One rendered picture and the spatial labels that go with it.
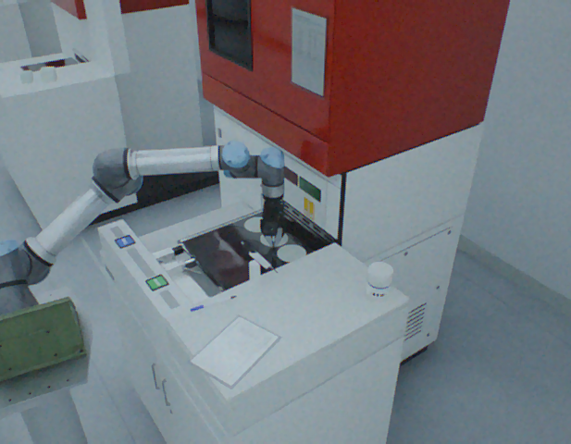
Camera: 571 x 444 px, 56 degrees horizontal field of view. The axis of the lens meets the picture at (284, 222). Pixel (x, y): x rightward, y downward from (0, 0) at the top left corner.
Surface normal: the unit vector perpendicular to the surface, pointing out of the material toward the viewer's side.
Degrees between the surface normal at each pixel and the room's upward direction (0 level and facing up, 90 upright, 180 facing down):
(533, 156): 90
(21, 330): 90
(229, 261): 0
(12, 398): 0
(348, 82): 90
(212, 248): 0
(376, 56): 90
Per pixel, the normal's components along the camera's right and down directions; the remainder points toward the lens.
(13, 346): 0.43, 0.51
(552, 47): -0.82, 0.33
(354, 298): 0.00, -0.83
